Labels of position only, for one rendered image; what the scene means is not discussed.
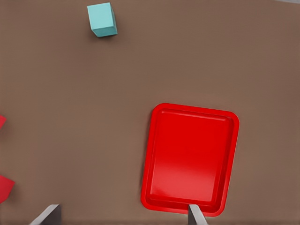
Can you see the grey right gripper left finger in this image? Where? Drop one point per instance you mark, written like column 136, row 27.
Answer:
column 48, row 215

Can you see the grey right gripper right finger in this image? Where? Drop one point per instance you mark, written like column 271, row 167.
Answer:
column 195, row 215

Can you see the red cube block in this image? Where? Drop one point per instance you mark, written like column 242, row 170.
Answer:
column 4, row 187
column 1, row 121

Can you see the red rectangular tray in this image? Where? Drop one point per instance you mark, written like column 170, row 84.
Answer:
column 189, row 159

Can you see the teal cube block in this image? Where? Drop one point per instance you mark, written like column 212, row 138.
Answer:
column 102, row 19

